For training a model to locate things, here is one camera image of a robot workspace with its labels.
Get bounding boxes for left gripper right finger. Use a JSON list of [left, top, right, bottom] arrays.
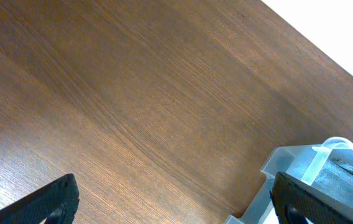
[[270, 172, 353, 224]]

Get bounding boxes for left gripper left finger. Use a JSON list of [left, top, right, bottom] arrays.
[[0, 174, 80, 224]]

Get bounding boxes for clear plastic storage container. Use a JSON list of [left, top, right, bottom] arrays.
[[226, 137, 353, 223]]

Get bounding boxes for light blue jeans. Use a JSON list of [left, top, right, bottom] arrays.
[[311, 158, 353, 208]]

